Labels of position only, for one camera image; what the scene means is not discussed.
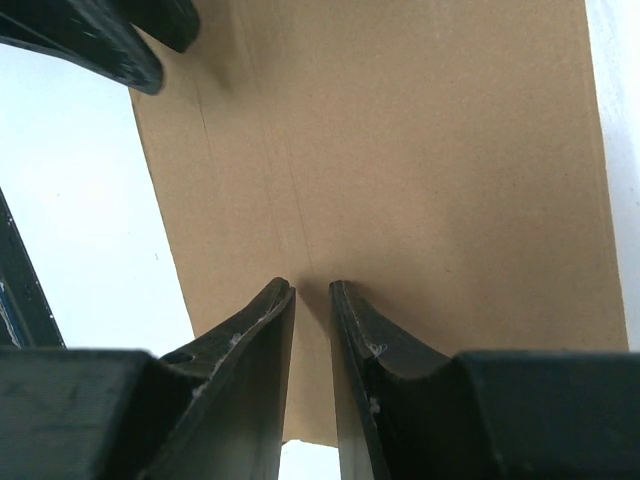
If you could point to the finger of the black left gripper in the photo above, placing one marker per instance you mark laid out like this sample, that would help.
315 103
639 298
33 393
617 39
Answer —
91 34
174 23

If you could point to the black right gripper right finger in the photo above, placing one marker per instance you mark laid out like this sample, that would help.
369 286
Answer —
406 411

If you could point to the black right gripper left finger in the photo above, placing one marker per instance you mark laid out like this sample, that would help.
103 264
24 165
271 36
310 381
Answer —
211 409

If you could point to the brown cardboard box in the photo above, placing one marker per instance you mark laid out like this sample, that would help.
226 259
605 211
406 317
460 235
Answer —
446 156

